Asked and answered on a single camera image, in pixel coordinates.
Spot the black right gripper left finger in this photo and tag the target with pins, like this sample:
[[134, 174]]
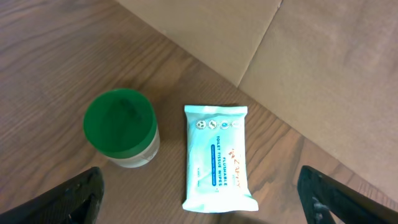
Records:
[[76, 200]]

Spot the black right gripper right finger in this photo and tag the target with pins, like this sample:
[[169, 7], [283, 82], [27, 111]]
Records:
[[323, 197]]

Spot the mint green wipes pack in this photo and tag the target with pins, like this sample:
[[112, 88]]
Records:
[[216, 160]]

